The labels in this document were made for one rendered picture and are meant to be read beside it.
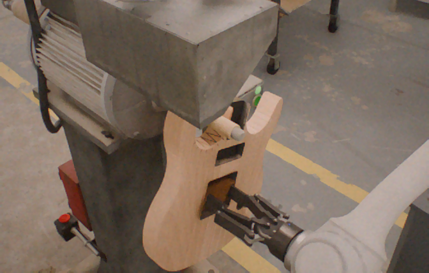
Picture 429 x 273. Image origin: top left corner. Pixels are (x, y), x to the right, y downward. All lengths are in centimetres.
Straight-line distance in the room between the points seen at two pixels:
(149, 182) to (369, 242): 82
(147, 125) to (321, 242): 51
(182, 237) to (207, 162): 18
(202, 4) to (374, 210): 41
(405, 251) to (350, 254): 110
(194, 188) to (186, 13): 39
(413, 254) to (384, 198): 102
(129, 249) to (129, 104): 66
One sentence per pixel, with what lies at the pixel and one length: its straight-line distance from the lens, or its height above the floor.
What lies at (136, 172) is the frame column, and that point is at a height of 90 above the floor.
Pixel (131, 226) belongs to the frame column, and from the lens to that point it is 145.
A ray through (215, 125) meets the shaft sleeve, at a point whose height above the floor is 126.
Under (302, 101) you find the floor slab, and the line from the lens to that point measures 318.
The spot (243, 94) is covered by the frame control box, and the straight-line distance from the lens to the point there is 123.
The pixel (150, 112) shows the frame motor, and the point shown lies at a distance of 101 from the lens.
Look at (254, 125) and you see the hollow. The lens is 104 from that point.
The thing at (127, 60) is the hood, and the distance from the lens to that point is 75.
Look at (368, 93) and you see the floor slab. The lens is 337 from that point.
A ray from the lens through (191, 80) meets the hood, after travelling 64.
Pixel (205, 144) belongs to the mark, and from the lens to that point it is 91.
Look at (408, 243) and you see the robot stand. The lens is 174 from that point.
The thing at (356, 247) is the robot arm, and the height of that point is 126.
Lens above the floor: 181
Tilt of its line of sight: 39 degrees down
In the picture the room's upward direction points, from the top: 1 degrees counter-clockwise
